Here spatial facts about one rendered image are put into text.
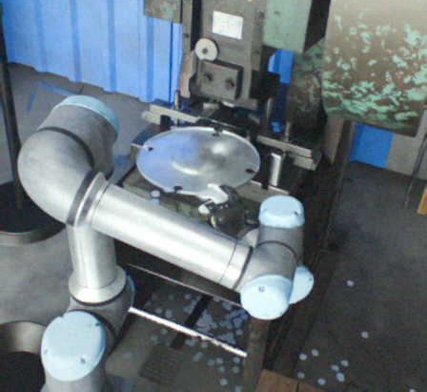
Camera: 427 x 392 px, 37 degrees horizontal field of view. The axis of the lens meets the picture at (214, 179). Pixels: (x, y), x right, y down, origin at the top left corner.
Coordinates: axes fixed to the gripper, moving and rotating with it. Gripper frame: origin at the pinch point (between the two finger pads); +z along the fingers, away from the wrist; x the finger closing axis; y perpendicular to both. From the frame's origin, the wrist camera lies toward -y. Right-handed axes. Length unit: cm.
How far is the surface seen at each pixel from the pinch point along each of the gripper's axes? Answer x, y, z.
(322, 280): 75, -62, 29
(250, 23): -29.4, -17.7, 17.0
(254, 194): 12.7, -17.7, 9.9
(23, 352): 77, 40, 46
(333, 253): 74, -75, 39
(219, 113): -0.3, -18.7, 31.1
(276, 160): 1.7, -20.9, 6.3
